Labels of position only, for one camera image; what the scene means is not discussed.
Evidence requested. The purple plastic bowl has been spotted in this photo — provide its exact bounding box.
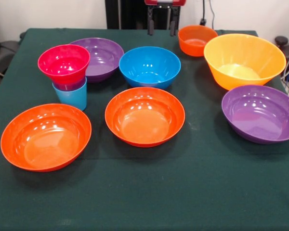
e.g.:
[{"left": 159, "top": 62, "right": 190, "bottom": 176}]
[
  {"left": 221, "top": 84, "right": 289, "bottom": 145},
  {"left": 69, "top": 37, "right": 125, "bottom": 84}
]

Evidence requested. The pink plastic bowl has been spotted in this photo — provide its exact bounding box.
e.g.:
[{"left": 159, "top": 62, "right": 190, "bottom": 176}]
[{"left": 37, "top": 44, "right": 91, "bottom": 85}]

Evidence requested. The small deep orange bowl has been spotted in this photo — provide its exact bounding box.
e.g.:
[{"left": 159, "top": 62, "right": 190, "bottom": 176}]
[{"left": 178, "top": 25, "right": 219, "bottom": 57}]

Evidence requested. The purple plastic cup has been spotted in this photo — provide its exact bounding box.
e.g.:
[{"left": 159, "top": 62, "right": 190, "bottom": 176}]
[{"left": 53, "top": 77, "right": 87, "bottom": 91}]

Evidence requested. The wide red-orange bowl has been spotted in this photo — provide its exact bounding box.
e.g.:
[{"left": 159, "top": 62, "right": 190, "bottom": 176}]
[
  {"left": 0, "top": 103, "right": 92, "bottom": 173},
  {"left": 105, "top": 86, "right": 185, "bottom": 147}
]

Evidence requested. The black cable with plug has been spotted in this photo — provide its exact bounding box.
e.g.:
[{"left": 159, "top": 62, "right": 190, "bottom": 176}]
[{"left": 199, "top": 0, "right": 207, "bottom": 27}]

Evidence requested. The blue plastic bowl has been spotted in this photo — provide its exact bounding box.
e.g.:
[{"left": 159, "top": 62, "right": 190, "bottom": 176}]
[{"left": 118, "top": 46, "right": 182, "bottom": 90}]

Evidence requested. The large yellow-orange bowl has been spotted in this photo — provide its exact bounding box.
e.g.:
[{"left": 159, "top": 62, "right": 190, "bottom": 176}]
[{"left": 203, "top": 33, "right": 287, "bottom": 91}]

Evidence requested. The thin black cable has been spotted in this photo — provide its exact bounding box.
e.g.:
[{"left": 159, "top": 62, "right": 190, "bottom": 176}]
[{"left": 208, "top": 0, "right": 216, "bottom": 31}]

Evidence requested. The dark green tablecloth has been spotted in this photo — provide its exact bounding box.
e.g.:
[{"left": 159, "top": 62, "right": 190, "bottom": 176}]
[{"left": 0, "top": 28, "right": 289, "bottom": 231}]

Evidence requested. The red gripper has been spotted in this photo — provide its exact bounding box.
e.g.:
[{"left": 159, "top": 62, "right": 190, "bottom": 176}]
[{"left": 144, "top": 0, "right": 186, "bottom": 37}]

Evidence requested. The blue plastic cup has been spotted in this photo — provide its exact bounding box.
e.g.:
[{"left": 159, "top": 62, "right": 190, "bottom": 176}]
[{"left": 52, "top": 77, "right": 88, "bottom": 111}]

